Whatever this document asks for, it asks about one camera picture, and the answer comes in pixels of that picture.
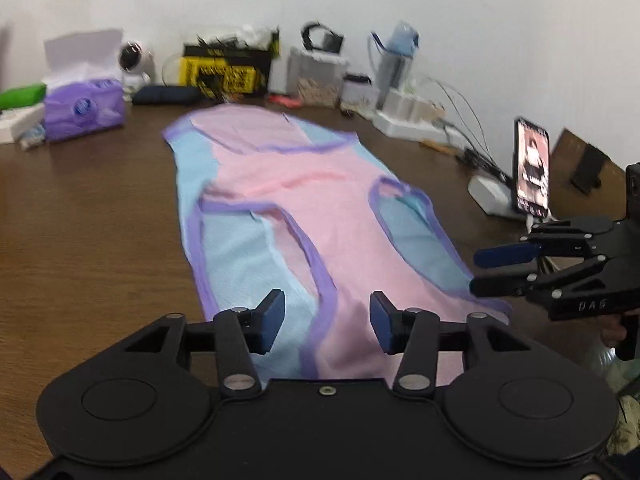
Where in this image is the person's right hand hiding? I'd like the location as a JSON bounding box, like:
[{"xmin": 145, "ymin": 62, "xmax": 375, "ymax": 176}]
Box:
[{"xmin": 598, "ymin": 311, "xmax": 628, "ymax": 349}]

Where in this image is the purple tissue pack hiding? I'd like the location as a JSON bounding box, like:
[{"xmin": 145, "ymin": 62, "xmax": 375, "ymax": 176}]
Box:
[{"xmin": 42, "ymin": 78, "xmax": 126, "ymax": 142}]

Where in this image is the white security camera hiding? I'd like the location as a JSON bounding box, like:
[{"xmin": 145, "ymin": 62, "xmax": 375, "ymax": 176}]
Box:
[{"xmin": 117, "ymin": 39, "xmax": 154, "ymax": 95}]

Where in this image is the clear container of wooden sticks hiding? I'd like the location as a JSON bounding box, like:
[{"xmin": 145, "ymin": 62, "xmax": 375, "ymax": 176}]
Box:
[{"xmin": 287, "ymin": 45, "xmax": 350, "ymax": 109}]

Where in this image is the blue and grey water bottle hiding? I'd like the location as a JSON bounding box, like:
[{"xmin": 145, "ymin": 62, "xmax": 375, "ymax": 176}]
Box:
[{"xmin": 369, "ymin": 20, "xmax": 420, "ymax": 111}]

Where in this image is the black phone stand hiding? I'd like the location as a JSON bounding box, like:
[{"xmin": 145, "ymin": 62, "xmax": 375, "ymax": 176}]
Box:
[{"xmin": 569, "ymin": 143, "xmax": 612, "ymax": 196}]

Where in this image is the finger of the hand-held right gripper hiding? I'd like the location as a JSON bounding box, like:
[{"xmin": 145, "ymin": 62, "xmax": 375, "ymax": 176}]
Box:
[
  {"xmin": 473, "ymin": 217, "xmax": 619, "ymax": 272},
  {"xmin": 468, "ymin": 254, "xmax": 612, "ymax": 307}
]

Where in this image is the white phone stand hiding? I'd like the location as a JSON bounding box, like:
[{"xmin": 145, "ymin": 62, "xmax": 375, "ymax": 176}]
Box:
[{"xmin": 467, "ymin": 172, "xmax": 527, "ymax": 221}]

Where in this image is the dark navy pouch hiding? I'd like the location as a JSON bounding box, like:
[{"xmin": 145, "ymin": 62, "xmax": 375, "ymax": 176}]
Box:
[{"xmin": 130, "ymin": 84, "xmax": 201, "ymax": 107}]

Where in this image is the small jar with black lid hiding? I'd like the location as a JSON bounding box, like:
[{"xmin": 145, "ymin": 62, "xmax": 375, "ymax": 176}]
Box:
[{"xmin": 339, "ymin": 73, "xmax": 381, "ymax": 114}]

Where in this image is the floral patterned cloth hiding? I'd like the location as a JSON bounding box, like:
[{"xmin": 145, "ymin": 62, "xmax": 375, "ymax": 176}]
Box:
[{"xmin": 607, "ymin": 347, "xmax": 640, "ymax": 457}]

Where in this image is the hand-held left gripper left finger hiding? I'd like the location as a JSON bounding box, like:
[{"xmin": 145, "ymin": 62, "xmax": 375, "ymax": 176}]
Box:
[{"xmin": 123, "ymin": 289, "xmax": 287, "ymax": 401}]

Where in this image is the white flat box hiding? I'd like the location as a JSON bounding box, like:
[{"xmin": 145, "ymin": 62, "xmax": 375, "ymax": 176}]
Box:
[{"xmin": 0, "ymin": 104, "xmax": 49, "ymax": 145}]

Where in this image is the yellow and black box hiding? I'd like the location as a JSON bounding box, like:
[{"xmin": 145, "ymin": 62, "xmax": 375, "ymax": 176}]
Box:
[{"xmin": 178, "ymin": 41, "xmax": 274, "ymax": 97}]

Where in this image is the small wooden stick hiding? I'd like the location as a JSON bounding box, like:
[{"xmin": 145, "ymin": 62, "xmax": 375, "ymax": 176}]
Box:
[{"xmin": 418, "ymin": 139, "xmax": 459, "ymax": 156}]

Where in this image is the white tissue sheet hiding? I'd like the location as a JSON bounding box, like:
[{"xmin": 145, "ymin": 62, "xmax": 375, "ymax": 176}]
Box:
[{"xmin": 43, "ymin": 28, "xmax": 125, "ymax": 87}]

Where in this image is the bundle of thin cables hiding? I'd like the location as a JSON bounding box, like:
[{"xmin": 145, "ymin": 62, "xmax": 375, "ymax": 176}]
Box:
[{"xmin": 414, "ymin": 76, "xmax": 517, "ymax": 187}]

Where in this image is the brown board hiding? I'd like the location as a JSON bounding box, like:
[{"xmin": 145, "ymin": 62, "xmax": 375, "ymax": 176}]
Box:
[{"xmin": 547, "ymin": 127, "xmax": 629, "ymax": 222}]

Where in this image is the smartphone with lit screen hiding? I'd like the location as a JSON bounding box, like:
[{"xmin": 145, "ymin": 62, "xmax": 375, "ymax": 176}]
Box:
[{"xmin": 513, "ymin": 117, "xmax": 551, "ymax": 217}]

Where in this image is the small printed packet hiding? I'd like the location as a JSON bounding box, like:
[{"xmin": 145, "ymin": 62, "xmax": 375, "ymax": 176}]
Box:
[{"xmin": 19, "ymin": 124, "xmax": 49, "ymax": 151}]

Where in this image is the crumpled clear plastic bag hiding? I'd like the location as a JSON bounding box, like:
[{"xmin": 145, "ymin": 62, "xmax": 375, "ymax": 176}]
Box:
[{"xmin": 199, "ymin": 23, "xmax": 280, "ymax": 52}]

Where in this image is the pink and blue sleeveless top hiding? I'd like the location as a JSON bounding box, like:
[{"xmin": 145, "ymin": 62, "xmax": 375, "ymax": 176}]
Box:
[{"xmin": 162, "ymin": 105, "xmax": 514, "ymax": 382}]

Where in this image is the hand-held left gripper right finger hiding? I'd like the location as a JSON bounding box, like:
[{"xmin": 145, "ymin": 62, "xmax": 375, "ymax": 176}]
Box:
[{"xmin": 369, "ymin": 290, "xmax": 532, "ymax": 401}]

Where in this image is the black strap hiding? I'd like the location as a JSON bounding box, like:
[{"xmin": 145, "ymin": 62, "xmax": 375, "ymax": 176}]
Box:
[{"xmin": 301, "ymin": 20, "xmax": 346, "ymax": 55}]

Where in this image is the white power strip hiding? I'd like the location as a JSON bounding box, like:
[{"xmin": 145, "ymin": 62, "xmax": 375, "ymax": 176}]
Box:
[{"xmin": 373, "ymin": 87, "xmax": 466, "ymax": 149}]

